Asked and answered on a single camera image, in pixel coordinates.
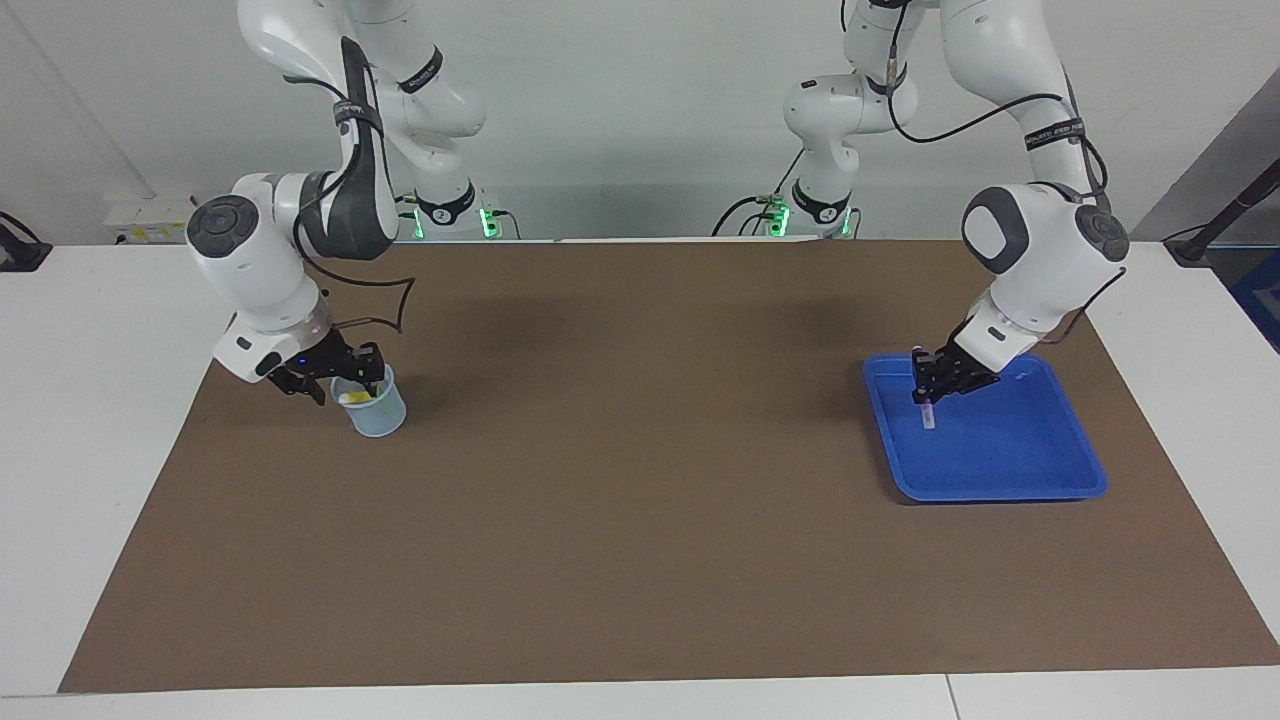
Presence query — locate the purple pen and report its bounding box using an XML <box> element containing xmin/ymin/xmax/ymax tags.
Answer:
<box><xmin>912</xmin><ymin>346</ymin><xmax>938</xmax><ymax>430</ymax></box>

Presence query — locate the blue plastic tray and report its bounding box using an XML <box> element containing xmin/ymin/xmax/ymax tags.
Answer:
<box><xmin>862</xmin><ymin>352</ymin><xmax>1109</xmax><ymax>503</ymax></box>

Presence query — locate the light blue mesh cup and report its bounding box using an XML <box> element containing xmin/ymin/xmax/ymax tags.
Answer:
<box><xmin>330</xmin><ymin>364</ymin><xmax>408</xmax><ymax>438</ymax></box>

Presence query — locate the brown table mat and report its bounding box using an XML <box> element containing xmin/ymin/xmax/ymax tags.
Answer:
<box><xmin>58</xmin><ymin>238</ymin><xmax>1280</xmax><ymax>694</ymax></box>

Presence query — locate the black stand pole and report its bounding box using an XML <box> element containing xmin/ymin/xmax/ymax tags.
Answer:
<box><xmin>1163</xmin><ymin>160</ymin><xmax>1280</xmax><ymax>266</ymax></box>

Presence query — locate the blue object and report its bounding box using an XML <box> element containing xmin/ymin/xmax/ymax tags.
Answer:
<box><xmin>1228</xmin><ymin>250</ymin><xmax>1280</xmax><ymax>353</ymax></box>

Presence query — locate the black table clamp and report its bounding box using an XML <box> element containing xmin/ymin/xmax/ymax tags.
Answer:
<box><xmin>0</xmin><ymin>212</ymin><xmax>53</xmax><ymax>273</ymax></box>

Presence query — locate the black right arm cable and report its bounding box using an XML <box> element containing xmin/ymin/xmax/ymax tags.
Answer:
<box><xmin>293</xmin><ymin>60</ymin><xmax>418</xmax><ymax>333</ymax></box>

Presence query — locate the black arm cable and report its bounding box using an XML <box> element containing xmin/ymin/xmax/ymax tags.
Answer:
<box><xmin>885</xmin><ymin>0</ymin><xmax>1129</xmax><ymax>346</ymax></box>
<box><xmin>293</xmin><ymin>60</ymin><xmax>418</xmax><ymax>333</ymax></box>

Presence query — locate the black right base cable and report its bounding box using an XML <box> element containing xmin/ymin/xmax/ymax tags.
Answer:
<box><xmin>400</xmin><ymin>195</ymin><xmax>521</xmax><ymax>241</ymax></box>

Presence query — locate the black base cable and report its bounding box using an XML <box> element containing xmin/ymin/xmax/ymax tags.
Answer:
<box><xmin>712</xmin><ymin>150</ymin><xmax>806</xmax><ymax>238</ymax></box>
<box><xmin>400</xmin><ymin>195</ymin><xmax>521</xmax><ymax>241</ymax></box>

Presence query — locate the white wall socket box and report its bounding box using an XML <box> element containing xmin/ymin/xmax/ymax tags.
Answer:
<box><xmin>105</xmin><ymin>197</ymin><xmax>216</xmax><ymax>244</ymax></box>

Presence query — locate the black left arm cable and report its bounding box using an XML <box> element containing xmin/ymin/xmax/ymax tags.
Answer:
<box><xmin>885</xmin><ymin>0</ymin><xmax>1129</xmax><ymax>346</ymax></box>

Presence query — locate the black left base cable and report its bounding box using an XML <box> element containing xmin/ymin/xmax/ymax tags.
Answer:
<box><xmin>712</xmin><ymin>150</ymin><xmax>806</xmax><ymax>238</ymax></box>

